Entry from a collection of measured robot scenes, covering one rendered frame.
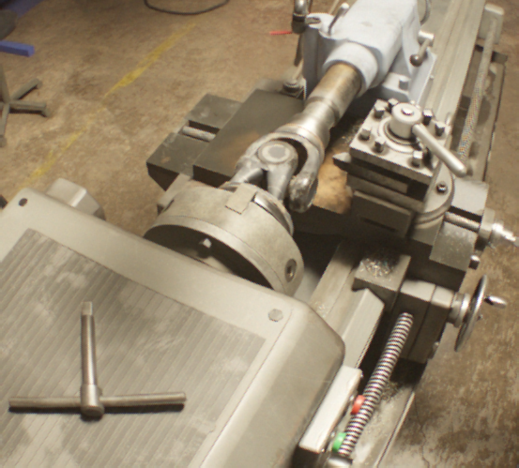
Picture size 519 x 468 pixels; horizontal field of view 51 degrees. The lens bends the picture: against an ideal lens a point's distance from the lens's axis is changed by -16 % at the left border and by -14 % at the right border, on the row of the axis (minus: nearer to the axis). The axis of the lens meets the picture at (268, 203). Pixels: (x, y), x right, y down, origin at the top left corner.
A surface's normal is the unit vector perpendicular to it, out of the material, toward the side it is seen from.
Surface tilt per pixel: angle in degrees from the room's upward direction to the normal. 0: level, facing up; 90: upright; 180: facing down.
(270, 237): 41
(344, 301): 0
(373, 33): 0
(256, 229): 29
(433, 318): 90
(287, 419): 45
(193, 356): 0
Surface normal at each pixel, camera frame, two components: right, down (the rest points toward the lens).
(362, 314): 0.53, -0.38
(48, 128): 0.00, -0.69
